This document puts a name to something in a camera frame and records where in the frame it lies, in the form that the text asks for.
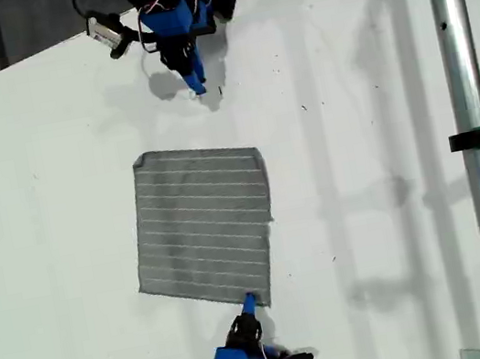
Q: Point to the silver camera box with label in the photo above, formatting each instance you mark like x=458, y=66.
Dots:
x=104, y=31

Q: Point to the grey striped towel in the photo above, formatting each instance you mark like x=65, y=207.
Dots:
x=201, y=223

